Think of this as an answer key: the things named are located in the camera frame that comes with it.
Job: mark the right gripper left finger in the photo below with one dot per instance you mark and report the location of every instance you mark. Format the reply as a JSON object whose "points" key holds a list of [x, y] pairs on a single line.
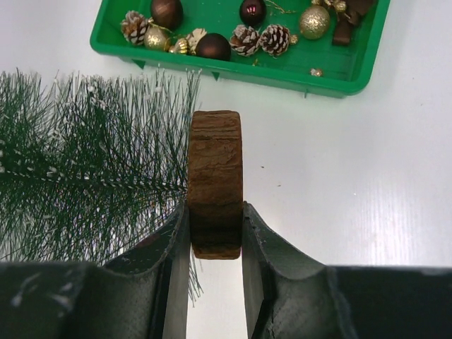
{"points": [[142, 293]]}

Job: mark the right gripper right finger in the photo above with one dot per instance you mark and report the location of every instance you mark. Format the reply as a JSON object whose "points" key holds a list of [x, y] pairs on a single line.
{"points": [[288, 294]]}

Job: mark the small green christmas tree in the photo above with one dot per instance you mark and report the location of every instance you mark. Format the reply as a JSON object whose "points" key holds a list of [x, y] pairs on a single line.
{"points": [[90, 166]]}

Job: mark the brown ribbon bow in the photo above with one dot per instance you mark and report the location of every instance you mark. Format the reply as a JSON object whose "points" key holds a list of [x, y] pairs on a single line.
{"points": [[349, 15]]}

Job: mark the green plastic tray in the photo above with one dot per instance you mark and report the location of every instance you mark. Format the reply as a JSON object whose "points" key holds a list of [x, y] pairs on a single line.
{"points": [[346, 70]]}

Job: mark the small gold pine cone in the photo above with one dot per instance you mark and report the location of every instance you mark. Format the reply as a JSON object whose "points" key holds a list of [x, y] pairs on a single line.
{"points": [[187, 44]]}

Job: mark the gold bauble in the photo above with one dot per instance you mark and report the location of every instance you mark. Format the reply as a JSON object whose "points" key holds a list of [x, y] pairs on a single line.
{"points": [[314, 22], [156, 39]]}

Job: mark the pine cone pair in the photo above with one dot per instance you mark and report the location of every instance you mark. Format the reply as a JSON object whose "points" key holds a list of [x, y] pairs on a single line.
{"points": [[274, 40]]}

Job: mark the white tipped pine cone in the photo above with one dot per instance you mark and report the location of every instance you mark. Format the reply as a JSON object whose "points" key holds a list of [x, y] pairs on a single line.
{"points": [[133, 27]]}

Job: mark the dark brown small bauble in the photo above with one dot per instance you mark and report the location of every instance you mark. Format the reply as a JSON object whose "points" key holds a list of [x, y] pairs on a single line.
{"points": [[252, 12]]}

